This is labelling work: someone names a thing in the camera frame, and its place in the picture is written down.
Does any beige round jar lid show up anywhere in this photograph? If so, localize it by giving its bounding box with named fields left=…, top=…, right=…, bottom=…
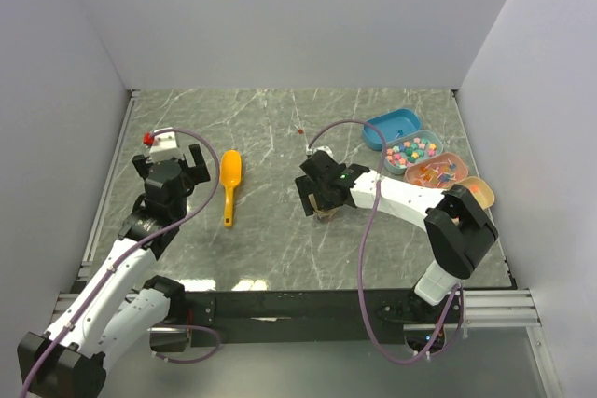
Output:
left=313, top=208, right=339, bottom=224

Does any yellow plastic scoop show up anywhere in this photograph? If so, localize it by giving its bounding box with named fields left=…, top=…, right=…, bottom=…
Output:
left=219, top=149, right=243, bottom=227

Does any blue lollipop tray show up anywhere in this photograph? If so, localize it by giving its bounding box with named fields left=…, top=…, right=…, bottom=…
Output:
left=362, top=108, right=422, bottom=151

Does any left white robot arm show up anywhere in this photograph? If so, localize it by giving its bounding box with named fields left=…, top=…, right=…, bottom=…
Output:
left=17, top=143, right=211, bottom=397

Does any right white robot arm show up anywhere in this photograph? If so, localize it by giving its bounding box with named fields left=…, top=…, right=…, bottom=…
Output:
left=295, top=150, right=498, bottom=323

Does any light blue star candy tray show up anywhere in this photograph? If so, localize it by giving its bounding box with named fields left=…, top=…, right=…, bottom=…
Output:
left=384, top=130, right=444, bottom=174

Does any pink lollipop tray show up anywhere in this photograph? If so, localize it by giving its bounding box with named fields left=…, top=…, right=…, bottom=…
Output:
left=403, top=152, right=468, bottom=189

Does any black base beam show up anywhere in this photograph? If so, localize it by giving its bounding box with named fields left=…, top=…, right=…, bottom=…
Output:
left=167, top=289, right=447, bottom=344

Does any beige gummy candy tray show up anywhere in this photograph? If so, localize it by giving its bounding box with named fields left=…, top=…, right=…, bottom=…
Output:
left=459, top=176, right=495, bottom=210

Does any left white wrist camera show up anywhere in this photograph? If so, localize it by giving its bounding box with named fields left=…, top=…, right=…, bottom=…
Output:
left=143, top=131, right=183, bottom=163

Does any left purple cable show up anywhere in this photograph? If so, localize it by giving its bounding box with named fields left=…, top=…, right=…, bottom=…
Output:
left=18, top=127, right=221, bottom=398

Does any purple cable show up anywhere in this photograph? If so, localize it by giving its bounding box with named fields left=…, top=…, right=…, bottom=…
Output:
left=18, top=127, right=221, bottom=398
left=306, top=120, right=466, bottom=365

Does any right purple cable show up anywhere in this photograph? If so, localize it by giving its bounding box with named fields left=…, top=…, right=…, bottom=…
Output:
left=306, top=120, right=466, bottom=365

